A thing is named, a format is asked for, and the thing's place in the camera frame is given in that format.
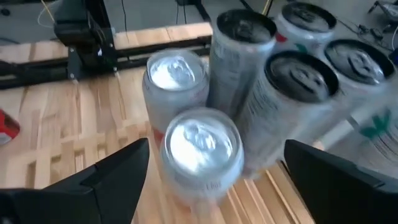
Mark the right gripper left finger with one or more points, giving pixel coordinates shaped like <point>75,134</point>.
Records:
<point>77,202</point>

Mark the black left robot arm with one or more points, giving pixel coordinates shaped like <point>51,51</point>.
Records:
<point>81,31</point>

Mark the wooden slatted shelf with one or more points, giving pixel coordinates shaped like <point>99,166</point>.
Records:
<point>255,202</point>

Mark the pink and silver can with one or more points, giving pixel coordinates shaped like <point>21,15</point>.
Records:
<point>174,74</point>
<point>202,149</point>

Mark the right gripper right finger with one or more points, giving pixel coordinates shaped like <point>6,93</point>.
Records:
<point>348,199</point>

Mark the red soda can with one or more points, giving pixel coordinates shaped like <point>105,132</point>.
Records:
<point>7,127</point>

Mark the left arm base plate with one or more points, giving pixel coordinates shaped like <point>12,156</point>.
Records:
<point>93,67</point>

